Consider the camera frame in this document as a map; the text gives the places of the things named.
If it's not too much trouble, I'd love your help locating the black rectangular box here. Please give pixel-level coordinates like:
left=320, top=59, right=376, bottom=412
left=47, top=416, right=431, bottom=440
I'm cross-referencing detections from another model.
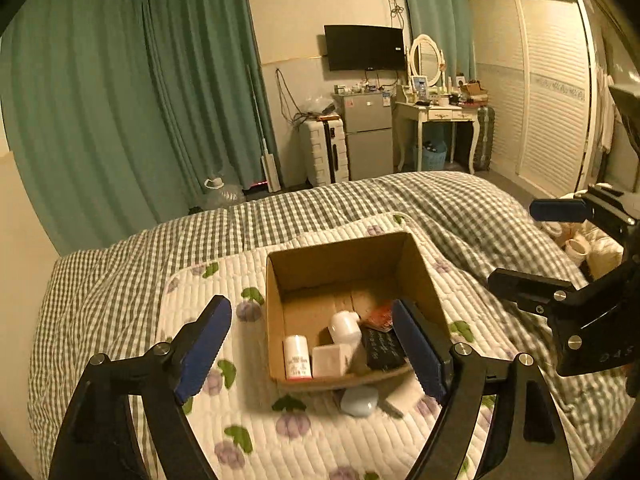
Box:
left=361, top=326, right=406, bottom=372

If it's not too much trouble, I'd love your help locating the white red-capped bottle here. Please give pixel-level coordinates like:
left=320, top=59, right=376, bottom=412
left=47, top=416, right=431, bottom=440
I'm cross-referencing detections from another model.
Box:
left=283, top=335, right=312, bottom=380

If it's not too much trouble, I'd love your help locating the light blue earbuds case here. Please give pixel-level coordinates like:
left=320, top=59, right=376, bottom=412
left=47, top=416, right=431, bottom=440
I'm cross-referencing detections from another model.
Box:
left=340, top=386, right=378, bottom=418

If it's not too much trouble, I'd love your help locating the white floral quilted mat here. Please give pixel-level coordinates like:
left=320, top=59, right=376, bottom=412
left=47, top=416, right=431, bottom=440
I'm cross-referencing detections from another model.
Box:
left=154, top=211, right=597, bottom=480

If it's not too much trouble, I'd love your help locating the grey checkered duvet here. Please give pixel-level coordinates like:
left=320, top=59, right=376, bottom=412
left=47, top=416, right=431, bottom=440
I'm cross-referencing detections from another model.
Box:
left=27, top=171, right=632, bottom=478

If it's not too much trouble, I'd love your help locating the blue laundry basket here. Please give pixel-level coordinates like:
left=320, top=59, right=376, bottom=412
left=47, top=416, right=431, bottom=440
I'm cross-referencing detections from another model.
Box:
left=413, top=141, right=447, bottom=171

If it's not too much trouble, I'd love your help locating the brown cardboard box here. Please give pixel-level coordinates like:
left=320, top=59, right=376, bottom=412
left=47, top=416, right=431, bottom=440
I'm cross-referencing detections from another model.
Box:
left=265, top=231, right=449, bottom=391

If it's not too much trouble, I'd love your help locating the white dressing table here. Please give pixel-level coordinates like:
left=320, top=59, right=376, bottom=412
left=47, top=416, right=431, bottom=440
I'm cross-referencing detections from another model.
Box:
left=395, top=102, right=480, bottom=174

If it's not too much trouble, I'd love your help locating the clear plastic water jug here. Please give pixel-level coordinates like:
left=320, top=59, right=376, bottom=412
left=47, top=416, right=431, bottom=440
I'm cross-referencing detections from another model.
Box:
left=202, top=177, right=245, bottom=210

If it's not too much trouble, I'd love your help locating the white louvered wardrobe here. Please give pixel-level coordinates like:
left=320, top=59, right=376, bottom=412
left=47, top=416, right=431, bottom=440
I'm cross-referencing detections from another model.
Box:
left=469, top=0, right=598, bottom=196

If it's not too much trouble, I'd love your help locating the white oval vanity mirror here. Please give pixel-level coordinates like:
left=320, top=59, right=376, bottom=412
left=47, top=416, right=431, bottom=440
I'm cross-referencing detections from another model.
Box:
left=407, top=34, right=446, bottom=87

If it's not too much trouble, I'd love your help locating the white flat mop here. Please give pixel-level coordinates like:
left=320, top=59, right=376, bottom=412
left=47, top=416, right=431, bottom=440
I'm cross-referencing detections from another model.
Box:
left=245, top=64, right=282, bottom=193

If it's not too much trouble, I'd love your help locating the grey mini fridge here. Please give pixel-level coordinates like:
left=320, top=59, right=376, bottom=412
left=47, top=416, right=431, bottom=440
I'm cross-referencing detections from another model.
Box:
left=333, top=91, right=394, bottom=181

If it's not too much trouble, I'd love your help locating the white suitcase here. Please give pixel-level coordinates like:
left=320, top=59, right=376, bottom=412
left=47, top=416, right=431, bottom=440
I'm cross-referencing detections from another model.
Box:
left=298, top=116, right=349, bottom=188

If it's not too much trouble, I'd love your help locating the green curtain by wardrobe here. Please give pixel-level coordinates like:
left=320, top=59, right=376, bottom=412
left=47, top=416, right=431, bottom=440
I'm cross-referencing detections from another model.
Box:
left=406, top=0, right=476, bottom=79

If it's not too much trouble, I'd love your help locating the black wall television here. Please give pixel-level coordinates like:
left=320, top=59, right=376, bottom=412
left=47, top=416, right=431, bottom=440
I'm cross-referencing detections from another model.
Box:
left=324, top=25, right=405, bottom=72

